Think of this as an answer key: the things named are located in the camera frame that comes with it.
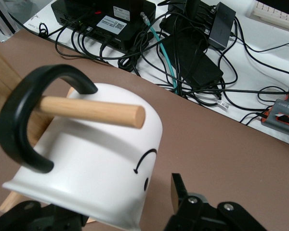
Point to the black computer box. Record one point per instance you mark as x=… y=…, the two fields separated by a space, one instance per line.
x=69 y=9

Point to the black adapter block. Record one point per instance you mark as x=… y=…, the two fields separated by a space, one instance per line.
x=195 y=7

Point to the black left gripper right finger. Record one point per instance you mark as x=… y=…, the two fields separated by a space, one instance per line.
x=195 y=216

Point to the aluminium frame profile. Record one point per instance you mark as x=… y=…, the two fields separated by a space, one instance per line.
x=4 y=26

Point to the black flat power brick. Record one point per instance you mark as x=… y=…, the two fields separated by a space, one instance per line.
x=200 y=69

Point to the grey orange drive dock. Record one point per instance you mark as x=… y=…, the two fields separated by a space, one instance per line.
x=274 y=120

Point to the white keyboard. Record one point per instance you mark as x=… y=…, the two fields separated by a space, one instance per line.
x=272 y=13

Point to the wooden mug stand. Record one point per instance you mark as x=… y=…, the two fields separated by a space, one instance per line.
x=98 y=111

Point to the dark grey docking hub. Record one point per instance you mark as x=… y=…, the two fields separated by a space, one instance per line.
x=221 y=26

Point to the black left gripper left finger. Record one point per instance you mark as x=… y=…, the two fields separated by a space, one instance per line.
x=26 y=219

